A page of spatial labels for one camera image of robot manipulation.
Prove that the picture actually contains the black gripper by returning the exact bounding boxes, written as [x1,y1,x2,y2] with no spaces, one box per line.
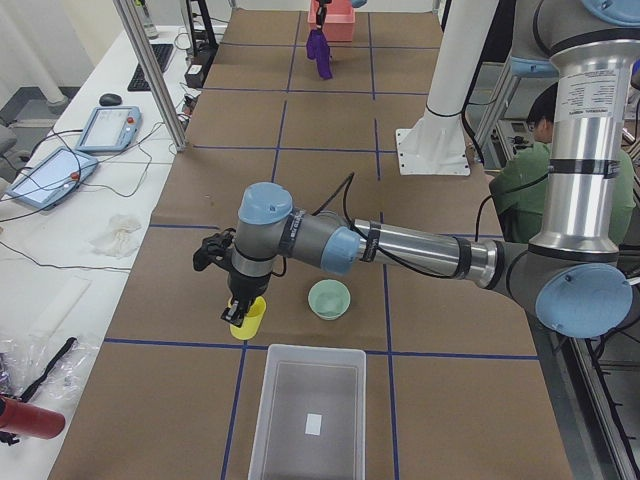
[315,0,331,31]
[221,271,271,328]

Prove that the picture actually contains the yellow plastic cup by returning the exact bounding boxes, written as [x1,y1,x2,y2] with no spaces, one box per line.
[229,296,267,341]

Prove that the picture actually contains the purple cloth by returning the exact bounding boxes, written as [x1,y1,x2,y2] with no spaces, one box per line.
[306,29,333,80]

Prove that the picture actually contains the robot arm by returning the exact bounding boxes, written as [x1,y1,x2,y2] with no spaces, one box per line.
[193,1,639,338]
[315,0,367,30]

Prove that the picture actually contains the black power box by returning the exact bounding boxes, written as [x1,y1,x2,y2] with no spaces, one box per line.
[184,64,205,89]

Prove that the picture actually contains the pink plastic bin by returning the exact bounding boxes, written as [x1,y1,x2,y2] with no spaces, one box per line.
[323,0,355,42]

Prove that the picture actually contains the mint green bowl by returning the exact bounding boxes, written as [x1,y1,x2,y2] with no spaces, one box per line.
[307,279,351,321]

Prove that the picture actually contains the crumpled white tissue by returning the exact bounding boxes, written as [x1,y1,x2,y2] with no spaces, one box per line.
[89,214,141,258]

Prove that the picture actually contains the clear plastic bin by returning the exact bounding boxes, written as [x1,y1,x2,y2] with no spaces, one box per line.
[248,344,367,479]

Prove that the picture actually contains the white flat plastic strip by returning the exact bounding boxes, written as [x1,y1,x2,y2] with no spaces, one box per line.
[29,276,91,337]

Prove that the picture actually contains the black keyboard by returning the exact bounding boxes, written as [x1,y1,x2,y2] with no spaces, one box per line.
[127,43,175,92]

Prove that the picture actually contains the clear plastic bag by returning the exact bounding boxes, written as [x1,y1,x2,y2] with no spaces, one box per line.
[1,335,100,406]

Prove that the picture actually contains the far teach pendant tablet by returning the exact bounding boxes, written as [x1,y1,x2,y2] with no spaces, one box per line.
[75,106,142,154]

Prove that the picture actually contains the teach pendant tablet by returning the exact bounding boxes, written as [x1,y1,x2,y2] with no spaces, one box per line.
[6,147,98,210]
[75,106,142,154]

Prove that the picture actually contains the near teach pendant tablet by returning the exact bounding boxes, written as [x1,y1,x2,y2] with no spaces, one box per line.
[6,147,98,210]

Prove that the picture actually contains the black computer mouse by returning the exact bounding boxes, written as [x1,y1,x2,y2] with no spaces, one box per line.
[99,93,122,107]

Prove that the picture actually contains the red cylinder bottle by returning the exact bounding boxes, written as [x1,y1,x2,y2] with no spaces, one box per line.
[1,397,66,439]

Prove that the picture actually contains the person in green shirt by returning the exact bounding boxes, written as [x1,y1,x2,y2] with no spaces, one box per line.
[489,83,635,245]

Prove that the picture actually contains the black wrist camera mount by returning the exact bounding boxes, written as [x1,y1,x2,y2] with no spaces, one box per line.
[192,228,236,272]

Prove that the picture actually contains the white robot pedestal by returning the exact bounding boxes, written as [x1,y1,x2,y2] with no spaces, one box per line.
[396,0,499,176]

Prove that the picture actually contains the black strap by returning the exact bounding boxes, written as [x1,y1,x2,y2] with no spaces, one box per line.
[19,336,78,403]

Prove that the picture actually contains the aluminium frame post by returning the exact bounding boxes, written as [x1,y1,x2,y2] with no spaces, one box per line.
[113,0,187,152]

